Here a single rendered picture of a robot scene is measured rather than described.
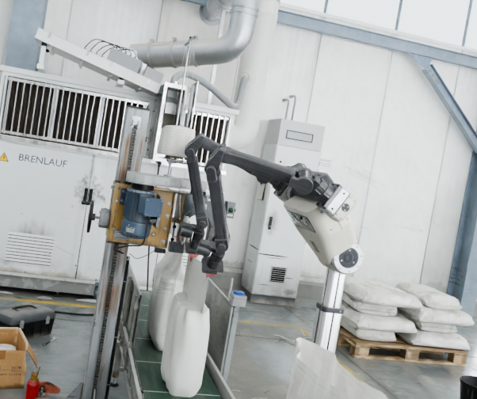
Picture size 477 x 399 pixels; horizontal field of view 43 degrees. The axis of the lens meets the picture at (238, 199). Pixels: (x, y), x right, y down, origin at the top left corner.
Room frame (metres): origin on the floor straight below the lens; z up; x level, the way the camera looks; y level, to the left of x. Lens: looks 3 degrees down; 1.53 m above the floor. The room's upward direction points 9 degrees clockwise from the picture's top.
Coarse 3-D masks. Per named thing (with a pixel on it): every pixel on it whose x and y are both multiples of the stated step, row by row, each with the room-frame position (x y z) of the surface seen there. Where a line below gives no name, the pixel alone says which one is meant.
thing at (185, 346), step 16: (192, 272) 3.12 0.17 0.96; (192, 288) 3.05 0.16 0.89; (176, 304) 3.06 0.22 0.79; (192, 304) 3.01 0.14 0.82; (176, 320) 2.97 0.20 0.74; (192, 320) 2.90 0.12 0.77; (208, 320) 2.93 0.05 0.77; (176, 336) 2.93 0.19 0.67; (192, 336) 2.89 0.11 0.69; (208, 336) 2.94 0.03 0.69; (176, 352) 2.91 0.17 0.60; (192, 352) 2.89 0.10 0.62; (176, 368) 2.90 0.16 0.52; (192, 368) 2.90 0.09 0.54; (176, 384) 2.89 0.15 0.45; (192, 384) 2.90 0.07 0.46
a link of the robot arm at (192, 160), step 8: (192, 152) 3.00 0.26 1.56; (192, 160) 3.01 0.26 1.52; (192, 168) 3.05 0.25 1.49; (192, 176) 3.06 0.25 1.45; (192, 184) 3.08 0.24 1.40; (200, 184) 3.08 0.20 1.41; (192, 192) 3.09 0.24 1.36; (200, 192) 3.09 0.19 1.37; (200, 200) 3.10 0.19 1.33; (200, 208) 3.11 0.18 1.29; (200, 216) 3.11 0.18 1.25
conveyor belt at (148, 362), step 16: (144, 304) 4.61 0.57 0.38; (144, 320) 4.17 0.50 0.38; (144, 336) 3.79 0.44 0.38; (144, 352) 3.49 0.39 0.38; (160, 352) 3.54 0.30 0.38; (144, 368) 3.23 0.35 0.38; (160, 368) 3.27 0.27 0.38; (144, 384) 3.01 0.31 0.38; (160, 384) 3.04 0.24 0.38; (208, 384) 3.16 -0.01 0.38
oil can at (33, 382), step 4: (32, 372) 3.50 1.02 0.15; (32, 376) 3.49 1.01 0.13; (36, 376) 3.44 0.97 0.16; (32, 380) 3.46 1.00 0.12; (36, 380) 3.47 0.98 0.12; (28, 384) 3.46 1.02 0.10; (32, 384) 3.45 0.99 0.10; (36, 384) 3.46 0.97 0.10; (28, 388) 3.45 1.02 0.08; (32, 388) 3.45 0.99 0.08; (36, 388) 3.46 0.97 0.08; (28, 392) 3.45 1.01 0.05; (32, 392) 3.45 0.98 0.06; (36, 392) 3.46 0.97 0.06; (28, 396) 3.45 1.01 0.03; (32, 396) 3.45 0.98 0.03; (36, 396) 3.47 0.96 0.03
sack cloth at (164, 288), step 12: (168, 252) 3.89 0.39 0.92; (156, 264) 3.87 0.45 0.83; (168, 264) 3.70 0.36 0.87; (180, 264) 3.55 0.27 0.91; (156, 276) 3.72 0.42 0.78; (168, 276) 3.58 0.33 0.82; (180, 276) 3.59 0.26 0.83; (156, 288) 3.66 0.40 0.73; (168, 288) 3.59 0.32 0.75; (180, 288) 3.61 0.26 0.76; (156, 300) 3.62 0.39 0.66; (168, 300) 3.60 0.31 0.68; (156, 312) 3.61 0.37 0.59; (168, 312) 3.60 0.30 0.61; (156, 324) 3.60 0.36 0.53; (156, 336) 3.59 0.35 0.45; (156, 348) 3.60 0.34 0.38
